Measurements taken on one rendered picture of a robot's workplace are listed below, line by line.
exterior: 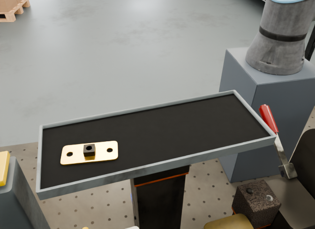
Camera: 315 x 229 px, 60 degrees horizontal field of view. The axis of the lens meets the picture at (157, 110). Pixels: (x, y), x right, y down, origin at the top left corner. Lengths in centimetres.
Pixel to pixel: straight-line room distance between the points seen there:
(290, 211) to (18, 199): 42
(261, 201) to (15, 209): 38
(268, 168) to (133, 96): 172
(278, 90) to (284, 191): 32
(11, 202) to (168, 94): 217
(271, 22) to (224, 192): 54
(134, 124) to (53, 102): 215
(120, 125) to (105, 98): 206
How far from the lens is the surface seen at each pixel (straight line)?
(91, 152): 42
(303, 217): 51
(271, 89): 75
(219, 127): 48
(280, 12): 73
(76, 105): 250
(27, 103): 269
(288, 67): 78
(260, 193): 48
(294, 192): 53
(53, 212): 95
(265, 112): 55
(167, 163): 41
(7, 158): 48
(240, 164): 92
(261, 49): 77
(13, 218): 51
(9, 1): 463
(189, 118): 48
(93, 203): 94
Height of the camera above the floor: 147
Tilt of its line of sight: 39 degrees down
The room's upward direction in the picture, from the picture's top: straight up
